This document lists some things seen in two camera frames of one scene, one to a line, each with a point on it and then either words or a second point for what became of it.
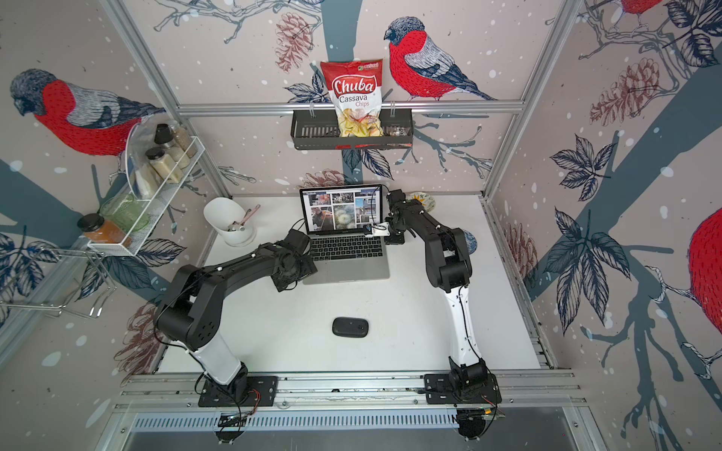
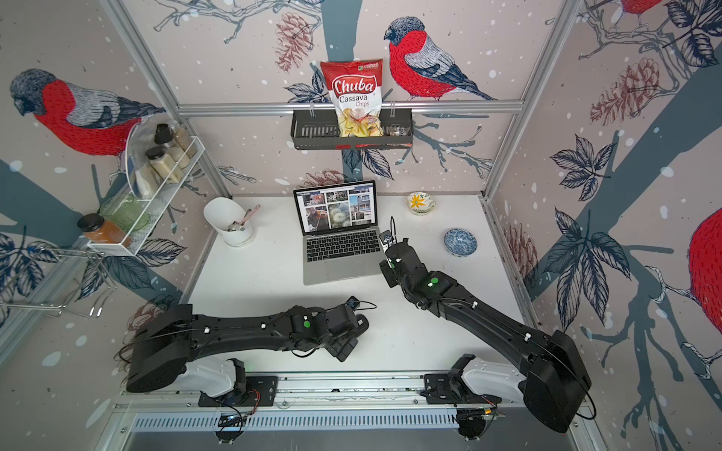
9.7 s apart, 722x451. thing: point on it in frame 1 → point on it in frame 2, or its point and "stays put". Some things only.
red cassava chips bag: [355, 86] stays put
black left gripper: [309, 267] → [340, 350]
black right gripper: [393, 242] → [386, 272]
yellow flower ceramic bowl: [429, 202] stays put
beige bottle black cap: [167, 170] stays put
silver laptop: [335, 219] stays put
